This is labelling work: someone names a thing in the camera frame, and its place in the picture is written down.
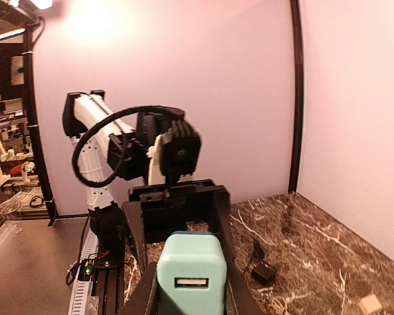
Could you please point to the small teal plug adapter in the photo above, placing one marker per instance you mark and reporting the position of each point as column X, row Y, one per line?
column 191, row 274

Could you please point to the black plug adapter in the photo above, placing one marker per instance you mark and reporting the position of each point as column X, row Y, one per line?
column 263, row 273

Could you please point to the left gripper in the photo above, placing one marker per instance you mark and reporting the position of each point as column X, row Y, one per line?
column 152, row 213

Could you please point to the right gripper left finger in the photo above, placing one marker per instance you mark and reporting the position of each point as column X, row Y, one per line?
column 144, row 300

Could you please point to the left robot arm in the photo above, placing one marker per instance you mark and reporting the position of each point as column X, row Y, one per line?
column 137, row 166

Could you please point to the pink charger cube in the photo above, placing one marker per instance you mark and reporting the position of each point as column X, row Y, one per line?
column 370, row 305

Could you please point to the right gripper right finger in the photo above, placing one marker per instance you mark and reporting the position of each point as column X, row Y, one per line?
column 238, row 299

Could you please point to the white slotted cable duct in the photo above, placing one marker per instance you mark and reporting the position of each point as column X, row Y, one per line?
column 80, row 301

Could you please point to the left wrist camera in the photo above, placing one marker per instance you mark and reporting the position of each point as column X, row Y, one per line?
column 173, row 147

